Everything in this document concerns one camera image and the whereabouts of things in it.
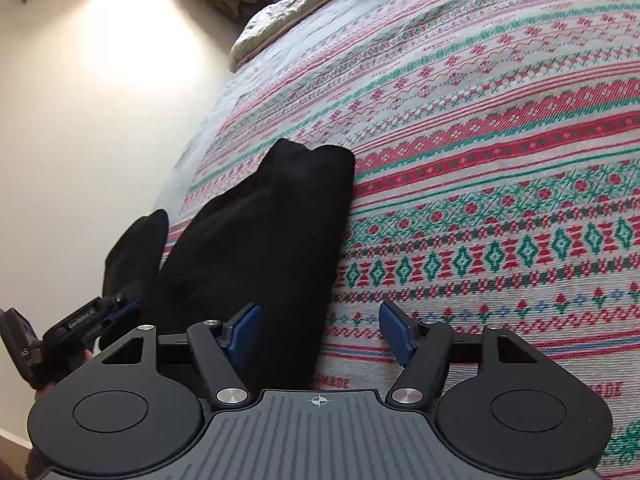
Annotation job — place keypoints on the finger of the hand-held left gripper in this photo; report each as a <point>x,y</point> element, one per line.
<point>131,306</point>

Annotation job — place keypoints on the red green patterned blanket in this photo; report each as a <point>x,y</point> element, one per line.
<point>475,160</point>

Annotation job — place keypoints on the folded beige comforter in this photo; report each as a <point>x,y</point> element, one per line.
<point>270,25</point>

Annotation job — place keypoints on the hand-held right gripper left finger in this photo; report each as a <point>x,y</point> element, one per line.
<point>242,335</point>

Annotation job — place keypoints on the black pants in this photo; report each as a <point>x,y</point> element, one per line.
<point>265,240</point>

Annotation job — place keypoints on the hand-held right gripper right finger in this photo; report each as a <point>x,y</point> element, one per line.
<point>397,332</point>

